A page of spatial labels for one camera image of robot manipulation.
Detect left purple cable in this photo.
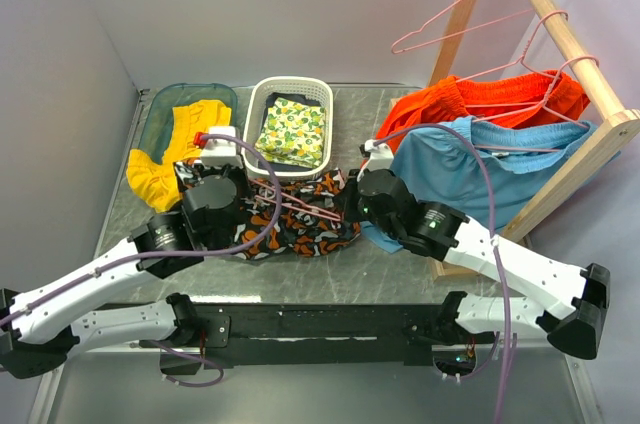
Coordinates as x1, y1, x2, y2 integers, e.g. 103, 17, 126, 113
0, 133, 284, 389

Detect light blue shorts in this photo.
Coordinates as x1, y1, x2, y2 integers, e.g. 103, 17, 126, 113
391, 117, 596, 231

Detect yellow shorts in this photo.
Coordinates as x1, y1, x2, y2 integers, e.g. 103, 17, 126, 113
126, 100, 232, 213

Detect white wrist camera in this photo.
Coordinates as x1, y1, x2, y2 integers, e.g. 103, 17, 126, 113
357, 139, 394, 181
193, 126, 243, 168

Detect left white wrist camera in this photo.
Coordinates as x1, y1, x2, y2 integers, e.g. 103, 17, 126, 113
193, 126, 243, 168

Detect pink wire hanger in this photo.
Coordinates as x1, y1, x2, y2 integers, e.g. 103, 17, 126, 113
249, 179, 342, 222
390, 0, 533, 55

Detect white plastic basket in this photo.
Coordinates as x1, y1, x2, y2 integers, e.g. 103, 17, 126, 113
243, 76, 334, 181

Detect wooden clothes rack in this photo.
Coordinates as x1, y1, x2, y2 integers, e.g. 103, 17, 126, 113
427, 0, 640, 280

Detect pink hanger holding blue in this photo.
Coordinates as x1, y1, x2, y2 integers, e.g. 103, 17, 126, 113
472, 56, 600, 153

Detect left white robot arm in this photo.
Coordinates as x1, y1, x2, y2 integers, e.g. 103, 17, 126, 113
1, 165, 251, 379

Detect teal plastic bin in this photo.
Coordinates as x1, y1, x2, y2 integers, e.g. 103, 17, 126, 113
138, 83, 238, 164

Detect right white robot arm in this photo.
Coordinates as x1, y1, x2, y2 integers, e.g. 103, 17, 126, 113
340, 169, 611, 360

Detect camouflage patterned shorts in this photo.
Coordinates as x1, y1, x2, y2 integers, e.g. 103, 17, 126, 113
173, 158, 360, 260

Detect orange shorts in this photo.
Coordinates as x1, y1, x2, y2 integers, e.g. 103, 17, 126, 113
376, 70, 590, 139

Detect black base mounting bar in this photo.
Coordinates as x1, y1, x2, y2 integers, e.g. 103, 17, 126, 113
165, 294, 496, 368

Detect pink hanger holding orange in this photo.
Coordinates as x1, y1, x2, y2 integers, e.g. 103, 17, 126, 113
459, 10, 589, 126

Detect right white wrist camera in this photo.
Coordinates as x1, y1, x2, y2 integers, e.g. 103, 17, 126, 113
357, 139, 394, 181

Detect aluminium rail frame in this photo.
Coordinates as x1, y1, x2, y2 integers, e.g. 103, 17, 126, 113
29, 343, 603, 423

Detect lemon print folded cloth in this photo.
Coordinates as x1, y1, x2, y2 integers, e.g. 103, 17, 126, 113
252, 96, 327, 169

